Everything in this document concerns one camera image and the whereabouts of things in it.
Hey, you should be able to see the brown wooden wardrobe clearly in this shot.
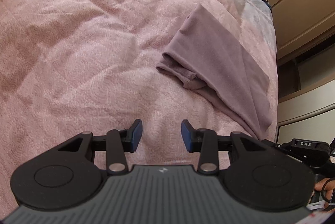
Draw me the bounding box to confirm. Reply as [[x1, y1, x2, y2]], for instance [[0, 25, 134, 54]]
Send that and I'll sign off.
[[271, 0, 334, 125]]

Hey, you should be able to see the person's right hand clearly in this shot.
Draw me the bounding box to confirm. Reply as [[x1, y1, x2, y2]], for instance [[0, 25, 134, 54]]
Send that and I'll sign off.
[[307, 178, 334, 211]]

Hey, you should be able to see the pink grey duvet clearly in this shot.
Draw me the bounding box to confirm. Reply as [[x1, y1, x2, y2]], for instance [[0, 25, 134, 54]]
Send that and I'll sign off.
[[1, 0, 278, 217]]

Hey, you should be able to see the mauve tank top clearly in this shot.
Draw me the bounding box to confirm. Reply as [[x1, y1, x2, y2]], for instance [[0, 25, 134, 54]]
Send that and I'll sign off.
[[156, 4, 271, 139]]

